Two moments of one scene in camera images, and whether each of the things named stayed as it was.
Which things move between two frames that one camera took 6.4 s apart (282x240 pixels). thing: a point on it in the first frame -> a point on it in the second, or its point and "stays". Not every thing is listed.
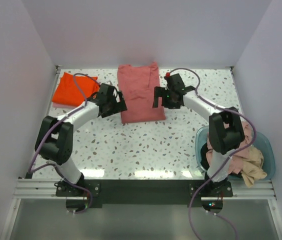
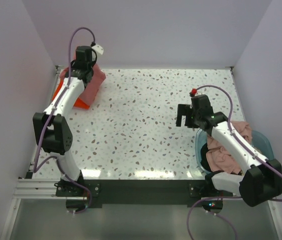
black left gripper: (119, 106) -> (93, 61)
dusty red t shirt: (137, 84) -> (91, 87)
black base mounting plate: (113, 193) stays
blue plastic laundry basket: (261, 141) stays
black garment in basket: (203, 156) stays
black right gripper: (160, 92) -> (184, 110)
